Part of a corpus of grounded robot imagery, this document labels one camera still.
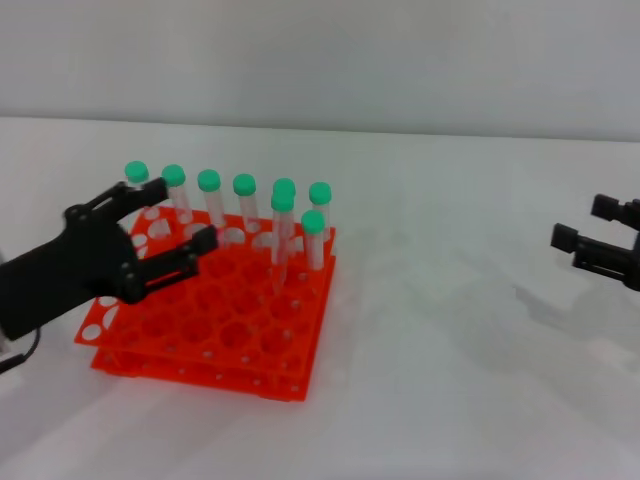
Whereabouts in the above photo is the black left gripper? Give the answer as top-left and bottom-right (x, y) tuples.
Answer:
(0, 176), (221, 342)

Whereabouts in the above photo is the green-capped clear test tube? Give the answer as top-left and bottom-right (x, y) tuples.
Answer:
(270, 191), (296, 297)
(124, 160), (151, 191)
(196, 169), (229, 230)
(232, 173), (263, 234)
(272, 177), (299, 241)
(301, 209), (327, 272)
(308, 182), (334, 242)
(161, 164), (195, 225)

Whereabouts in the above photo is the orange test tube rack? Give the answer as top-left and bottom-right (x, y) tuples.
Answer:
(73, 207), (337, 402)

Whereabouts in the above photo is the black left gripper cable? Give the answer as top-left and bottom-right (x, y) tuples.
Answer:
(0, 327), (42, 374)

